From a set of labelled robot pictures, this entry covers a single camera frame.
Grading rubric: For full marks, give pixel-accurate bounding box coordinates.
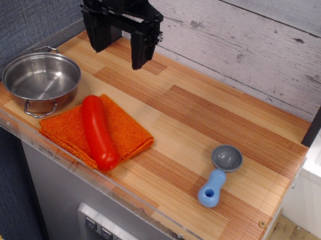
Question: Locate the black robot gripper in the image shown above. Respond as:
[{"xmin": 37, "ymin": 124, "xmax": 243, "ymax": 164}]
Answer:
[{"xmin": 81, "ymin": 0, "xmax": 164, "ymax": 70}]

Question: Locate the orange cloth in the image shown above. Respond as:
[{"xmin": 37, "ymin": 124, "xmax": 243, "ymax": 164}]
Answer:
[{"xmin": 39, "ymin": 94, "xmax": 154, "ymax": 170}]

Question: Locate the red toy hot dog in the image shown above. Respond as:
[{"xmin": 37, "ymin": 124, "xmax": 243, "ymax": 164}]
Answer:
[{"xmin": 81, "ymin": 95, "xmax": 120, "ymax": 171}]

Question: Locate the stainless steel pot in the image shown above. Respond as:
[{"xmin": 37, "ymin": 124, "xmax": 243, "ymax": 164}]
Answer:
[{"xmin": 2, "ymin": 47, "xmax": 82, "ymax": 119}]

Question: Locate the blue grey ice cream scoop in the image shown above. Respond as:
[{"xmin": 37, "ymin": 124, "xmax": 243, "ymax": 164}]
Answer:
[{"xmin": 197, "ymin": 144, "xmax": 244, "ymax": 208}]

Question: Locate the clear acrylic edge guard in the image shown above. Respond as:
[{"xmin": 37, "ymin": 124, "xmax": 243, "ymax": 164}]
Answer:
[{"xmin": 0, "ymin": 20, "xmax": 309, "ymax": 240}]

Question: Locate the grey toy fridge cabinet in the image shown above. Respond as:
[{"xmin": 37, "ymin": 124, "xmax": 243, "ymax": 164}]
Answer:
[{"xmin": 22, "ymin": 143, "xmax": 176, "ymax": 240}]

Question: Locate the silver dispenser button panel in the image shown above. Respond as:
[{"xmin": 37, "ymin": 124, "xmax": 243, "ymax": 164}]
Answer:
[{"xmin": 78, "ymin": 202, "xmax": 139, "ymax": 240}]

